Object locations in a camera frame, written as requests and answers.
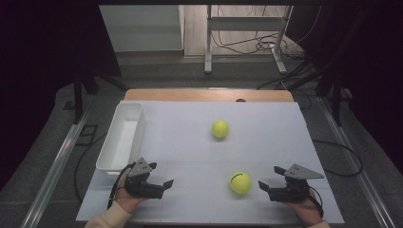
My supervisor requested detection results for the left hand-held gripper cable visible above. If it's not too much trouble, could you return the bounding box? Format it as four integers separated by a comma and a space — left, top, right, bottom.
106, 161, 137, 210

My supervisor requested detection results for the white plastic bin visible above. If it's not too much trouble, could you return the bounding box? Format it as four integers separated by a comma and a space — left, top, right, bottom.
95, 102, 147, 176

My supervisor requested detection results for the metal floor rail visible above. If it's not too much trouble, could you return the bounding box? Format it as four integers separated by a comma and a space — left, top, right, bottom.
20, 112, 90, 228
317, 96, 397, 228

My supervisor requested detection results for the right hand-held gripper cable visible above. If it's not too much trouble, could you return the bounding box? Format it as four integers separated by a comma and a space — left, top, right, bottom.
305, 185, 325, 219

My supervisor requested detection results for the white metal stand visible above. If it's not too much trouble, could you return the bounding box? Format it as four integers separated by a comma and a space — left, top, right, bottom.
203, 4, 295, 76

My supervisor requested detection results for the person's right hand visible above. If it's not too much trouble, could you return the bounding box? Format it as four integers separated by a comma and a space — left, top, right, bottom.
286, 188, 324, 228

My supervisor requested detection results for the hand-held gripper cable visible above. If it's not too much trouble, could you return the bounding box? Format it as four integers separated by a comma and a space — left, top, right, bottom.
305, 185, 325, 219
106, 161, 137, 210

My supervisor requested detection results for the dark curtain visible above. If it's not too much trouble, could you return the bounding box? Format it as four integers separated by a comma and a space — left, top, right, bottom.
0, 0, 122, 191
286, 0, 403, 175

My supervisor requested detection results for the white cabinet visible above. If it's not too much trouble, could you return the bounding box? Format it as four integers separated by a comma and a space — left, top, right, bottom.
99, 4, 185, 53

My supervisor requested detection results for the white table cover board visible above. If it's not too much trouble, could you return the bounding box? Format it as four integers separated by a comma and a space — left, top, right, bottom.
75, 100, 346, 224

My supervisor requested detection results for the tangle of black floor cables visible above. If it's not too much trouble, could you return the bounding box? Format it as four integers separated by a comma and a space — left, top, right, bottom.
211, 4, 322, 61

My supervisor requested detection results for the yellow tennis ball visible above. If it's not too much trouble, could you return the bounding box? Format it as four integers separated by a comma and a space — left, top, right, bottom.
230, 171, 253, 195
211, 119, 230, 139

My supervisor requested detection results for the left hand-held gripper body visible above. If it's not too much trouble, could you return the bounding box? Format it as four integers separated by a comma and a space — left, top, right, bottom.
124, 157, 165, 200

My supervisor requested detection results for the wooden table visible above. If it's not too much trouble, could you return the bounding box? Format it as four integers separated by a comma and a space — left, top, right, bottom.
123, 88, 295, 103

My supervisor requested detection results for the person's left hand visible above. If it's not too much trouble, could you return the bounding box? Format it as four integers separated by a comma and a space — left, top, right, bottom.
113, 168, 150, 215

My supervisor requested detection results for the black floor cable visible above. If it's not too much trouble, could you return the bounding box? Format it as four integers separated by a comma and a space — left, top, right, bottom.
312, 139, 364, 178
73, 132, 108, 204

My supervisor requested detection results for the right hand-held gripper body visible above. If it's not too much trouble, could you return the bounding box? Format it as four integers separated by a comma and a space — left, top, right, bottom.
268, 163, 325, 204

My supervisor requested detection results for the black stand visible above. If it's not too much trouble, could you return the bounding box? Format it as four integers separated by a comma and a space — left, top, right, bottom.
286, 60, 354, 127
62, 70, 128, 125

